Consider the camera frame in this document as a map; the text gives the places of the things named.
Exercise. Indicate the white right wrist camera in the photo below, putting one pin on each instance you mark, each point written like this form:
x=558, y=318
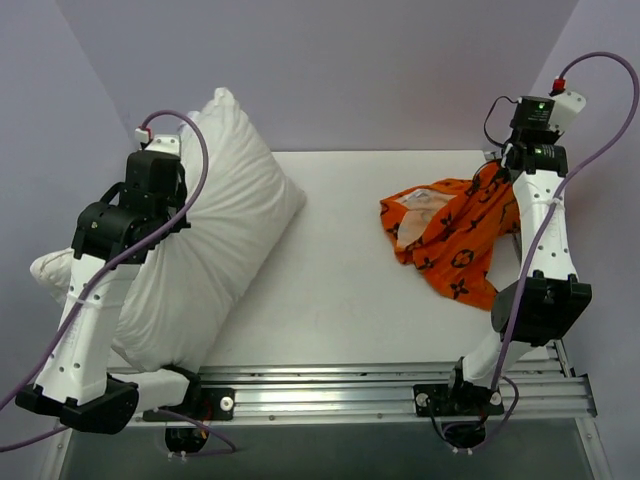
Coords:
x=567, y=106

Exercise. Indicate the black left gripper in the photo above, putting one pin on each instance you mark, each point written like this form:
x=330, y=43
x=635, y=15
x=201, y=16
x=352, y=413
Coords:
x=163, y=163

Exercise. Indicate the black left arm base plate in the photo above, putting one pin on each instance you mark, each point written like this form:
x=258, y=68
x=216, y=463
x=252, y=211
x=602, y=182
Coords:
x=210, y=402

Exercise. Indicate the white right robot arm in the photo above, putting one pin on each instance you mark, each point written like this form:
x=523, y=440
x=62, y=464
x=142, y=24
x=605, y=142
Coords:
x=483, y=366

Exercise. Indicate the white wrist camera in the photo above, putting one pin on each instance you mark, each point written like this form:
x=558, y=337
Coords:
x=158, y=143
x=567, y=106

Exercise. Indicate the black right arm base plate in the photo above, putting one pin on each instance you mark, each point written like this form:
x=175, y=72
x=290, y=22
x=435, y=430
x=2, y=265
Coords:
x=441, y=401

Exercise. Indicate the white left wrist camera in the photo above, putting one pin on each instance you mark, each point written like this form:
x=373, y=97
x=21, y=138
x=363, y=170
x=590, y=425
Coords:
x=158, y=143

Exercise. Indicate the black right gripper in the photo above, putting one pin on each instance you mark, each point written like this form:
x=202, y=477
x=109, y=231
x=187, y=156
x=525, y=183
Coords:
x=531, y=134

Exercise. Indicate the orange patterned pillowcase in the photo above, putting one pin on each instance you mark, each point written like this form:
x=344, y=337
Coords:
x=448, y=229

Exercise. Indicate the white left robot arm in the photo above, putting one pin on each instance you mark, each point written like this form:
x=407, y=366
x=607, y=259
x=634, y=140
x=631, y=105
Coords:
x=112, y=239

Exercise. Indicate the aluminium front mounting rail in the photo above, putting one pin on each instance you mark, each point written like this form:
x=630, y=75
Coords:
x=539, y=388

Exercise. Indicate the white pillow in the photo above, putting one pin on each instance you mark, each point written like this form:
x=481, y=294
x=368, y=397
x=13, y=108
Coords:
x=192, y=280

